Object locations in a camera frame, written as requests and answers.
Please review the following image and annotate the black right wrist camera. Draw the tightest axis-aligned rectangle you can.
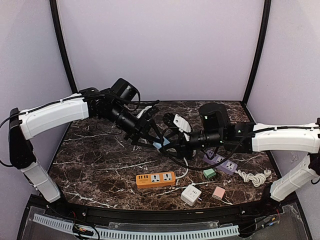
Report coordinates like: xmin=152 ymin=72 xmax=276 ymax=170
xmin=198 ymin=102 xmax=231 ymax=135

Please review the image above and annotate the pink charger plug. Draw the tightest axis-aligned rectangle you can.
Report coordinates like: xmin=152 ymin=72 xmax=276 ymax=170
xmin=212 ymin=186 xmax=226 ymax=200

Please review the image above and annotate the white cube adapter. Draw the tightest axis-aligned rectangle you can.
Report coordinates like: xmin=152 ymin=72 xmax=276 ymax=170
xmin=180 ymin=184 xmax=202 ymax=207

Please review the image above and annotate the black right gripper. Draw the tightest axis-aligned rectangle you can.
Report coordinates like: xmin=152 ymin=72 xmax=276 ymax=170
xmin=158 ymin=130 xmax=224 ymax=161

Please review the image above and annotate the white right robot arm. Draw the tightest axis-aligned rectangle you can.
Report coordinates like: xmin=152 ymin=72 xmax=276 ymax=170
xmin=159 ymin=122 xmax=320 ymax=217

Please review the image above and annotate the purple power strip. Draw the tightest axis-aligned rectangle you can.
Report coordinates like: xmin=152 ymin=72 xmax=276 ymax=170
xmin=202 ymin=149 xmax=238 ymax=176

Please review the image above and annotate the white coiled cable with plug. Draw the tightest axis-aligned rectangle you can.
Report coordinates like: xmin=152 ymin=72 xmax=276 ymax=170
xmin=237 ymin=168 xmax=273 ymax=188

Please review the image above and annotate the green charger plug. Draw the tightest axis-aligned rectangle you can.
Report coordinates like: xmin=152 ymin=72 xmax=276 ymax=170
xmin=203 ymin=168 xmax=217 ymax=180

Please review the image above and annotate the black front rail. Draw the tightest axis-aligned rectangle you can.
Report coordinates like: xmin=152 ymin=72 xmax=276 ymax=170
xmin=39 ymin=201 xmax=283 ymax=226

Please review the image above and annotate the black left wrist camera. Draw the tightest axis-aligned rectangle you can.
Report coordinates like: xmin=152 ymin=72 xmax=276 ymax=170
xmin=110 ymin=78 xmax=140 ymax=101

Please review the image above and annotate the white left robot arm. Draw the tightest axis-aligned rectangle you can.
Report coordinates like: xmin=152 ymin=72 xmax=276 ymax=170
xmin=6 ymin=86 xmax=163 ymax=218

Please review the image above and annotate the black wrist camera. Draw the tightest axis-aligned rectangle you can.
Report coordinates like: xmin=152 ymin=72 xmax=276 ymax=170
xmin=198 ymin=102 xmax=231 ymax=135
xmin=110 ymin=78 xmax=140 ymax=101

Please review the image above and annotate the black left frame post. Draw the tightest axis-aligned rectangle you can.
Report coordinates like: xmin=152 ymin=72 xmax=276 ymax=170
xmin=49 ymin=0 xmax=78 ymax=94

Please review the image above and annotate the orange power strip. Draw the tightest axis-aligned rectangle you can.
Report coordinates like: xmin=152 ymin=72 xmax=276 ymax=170
xmin=135 ymin=171 xmax=176 ymax=189

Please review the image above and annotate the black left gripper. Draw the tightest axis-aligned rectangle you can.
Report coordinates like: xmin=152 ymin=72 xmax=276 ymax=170
xmin=107 ymin=101 xmax=165 ymax=148

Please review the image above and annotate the blue charger plug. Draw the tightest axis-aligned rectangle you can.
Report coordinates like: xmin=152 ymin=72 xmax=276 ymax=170
xmin=152 ymin=137 xmax=171 ymax=152

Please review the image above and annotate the black frame post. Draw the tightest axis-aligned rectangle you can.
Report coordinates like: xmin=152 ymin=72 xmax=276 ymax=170
xmin=241 ymin=0 xmax=272 ymax=106
xmin=49 ymin=0 xmax=78 ymax=94

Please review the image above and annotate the white power strip cable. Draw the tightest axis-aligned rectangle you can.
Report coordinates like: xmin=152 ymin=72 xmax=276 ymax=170
xmin=159 ymin=147 xmax=197 ymax=180

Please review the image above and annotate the black right frame post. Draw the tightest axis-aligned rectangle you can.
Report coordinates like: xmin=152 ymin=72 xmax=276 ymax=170
xmin=241 ymin=0 xmax=272 ymax=106

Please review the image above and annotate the white slotted cable duct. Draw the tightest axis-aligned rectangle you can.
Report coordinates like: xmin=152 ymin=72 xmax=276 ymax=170
xmin=32 ymin=213 xmax=240 ymax=240

